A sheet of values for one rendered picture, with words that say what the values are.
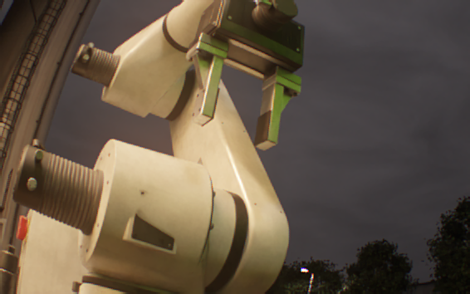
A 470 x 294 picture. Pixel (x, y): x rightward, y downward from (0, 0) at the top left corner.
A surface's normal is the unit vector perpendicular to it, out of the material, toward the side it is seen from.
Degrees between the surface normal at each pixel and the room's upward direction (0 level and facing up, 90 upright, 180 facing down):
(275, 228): 73
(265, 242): 90
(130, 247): 129
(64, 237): 90
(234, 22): 90
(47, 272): 90
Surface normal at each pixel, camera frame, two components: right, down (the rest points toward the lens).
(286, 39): 0.47, -0.27
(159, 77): 0.22, 0.38
